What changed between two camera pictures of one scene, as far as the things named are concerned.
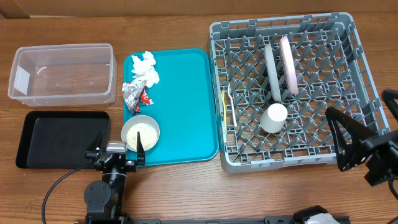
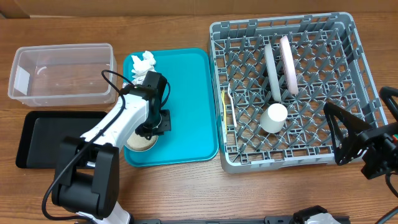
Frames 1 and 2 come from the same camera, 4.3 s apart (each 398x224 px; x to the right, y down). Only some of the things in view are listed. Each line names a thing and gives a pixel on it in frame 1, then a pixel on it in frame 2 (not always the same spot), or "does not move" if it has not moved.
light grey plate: x=272 y=73 does not move
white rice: x=148 y=133 does not move
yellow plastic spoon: x=222 y=99 does not move
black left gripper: x=131 y=165 -> x=166 y=124
